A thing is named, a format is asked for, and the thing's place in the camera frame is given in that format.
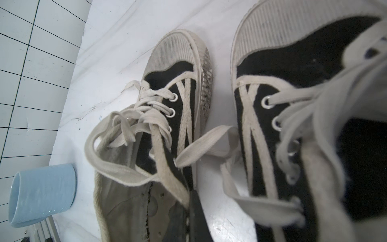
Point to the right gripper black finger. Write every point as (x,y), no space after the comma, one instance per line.
(188,225)

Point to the black white sneaker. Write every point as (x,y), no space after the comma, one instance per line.
(310,87)
(144,155)

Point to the light blue ceramic mug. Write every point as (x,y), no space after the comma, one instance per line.
(41,192)

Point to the aluminium rail frame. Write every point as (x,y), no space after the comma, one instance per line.
(44,231)

